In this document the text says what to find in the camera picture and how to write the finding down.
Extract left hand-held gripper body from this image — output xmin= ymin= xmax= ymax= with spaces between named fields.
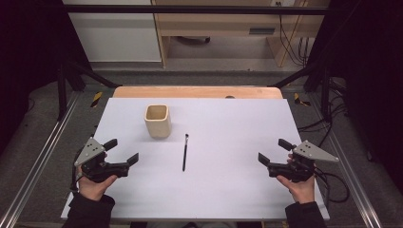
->
xmin=73 ymin=136 xmax=131 ymax=184

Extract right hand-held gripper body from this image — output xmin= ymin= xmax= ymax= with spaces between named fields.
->
xmin=267 ymin=140 xmax=340 ymax=183

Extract beige square cup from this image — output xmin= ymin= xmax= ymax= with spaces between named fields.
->
xmin=144 ymin=104 xmax=173 ymax=140

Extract black pen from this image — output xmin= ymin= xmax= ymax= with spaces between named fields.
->
xmin=182 ymin=133 xmax=190 ymax=173

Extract person's right hand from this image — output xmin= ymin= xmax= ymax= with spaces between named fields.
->
xmin=276 ymin=153 xmax=317 ymax=205

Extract person's left hand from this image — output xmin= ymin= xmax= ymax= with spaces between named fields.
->
xmin=76 ymin=153 xmax=119 ymax=202

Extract yellow black tape strip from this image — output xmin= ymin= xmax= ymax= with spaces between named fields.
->
xmin=89 ymin=91 xmax=105 ymax=109
xmin=293 ymin=92 xmax=312 ymax=107

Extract white table mat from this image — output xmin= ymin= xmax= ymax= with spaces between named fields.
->
xmin=60 ymin=97 xmax=331 ymax=221

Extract black metal stand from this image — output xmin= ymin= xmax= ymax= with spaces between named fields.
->
xmin=56 ymin=60 xmax=123 ymax=122
xmin=267 ymin=61 xmax=333 ymax=123

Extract wooden table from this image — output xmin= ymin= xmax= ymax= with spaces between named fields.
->
xmin=112 ymin=85 xmax=284 ymax=100

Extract white cabinet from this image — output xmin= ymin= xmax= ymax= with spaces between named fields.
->
xmin=62 ymin=0 xmax=163 ymax=64

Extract dark curtain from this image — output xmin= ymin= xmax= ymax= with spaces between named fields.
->
xmin=304 ymin=0 xmax=403 ymax=195
xmin=0 ymin=0 xmax=93 ymax=156

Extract light wooden desk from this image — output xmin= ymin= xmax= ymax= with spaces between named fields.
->
xmin=151 ymin=0 xmax=331 ymax=69

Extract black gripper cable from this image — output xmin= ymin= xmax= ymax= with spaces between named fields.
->
xmin=313 ymin=166 xmax=352 ymax=204

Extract black floor cables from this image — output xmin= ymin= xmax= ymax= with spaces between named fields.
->
xmin=297 ymin=77 xmax=350 ymax=150

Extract aluminium floor rail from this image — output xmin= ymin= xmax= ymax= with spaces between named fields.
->
xmin=307 ymin=94 xmax=384 ymax=228
xmin=0 ymin=91 xmax=81 ymax=228

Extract hanging black cables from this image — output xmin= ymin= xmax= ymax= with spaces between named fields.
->
xmin=275 ymin=1 xmax=311 ymax=68

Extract black metal frame bar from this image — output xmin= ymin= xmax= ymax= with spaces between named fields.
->
xmin=62 ymin=4 xmax=329 ymax=15

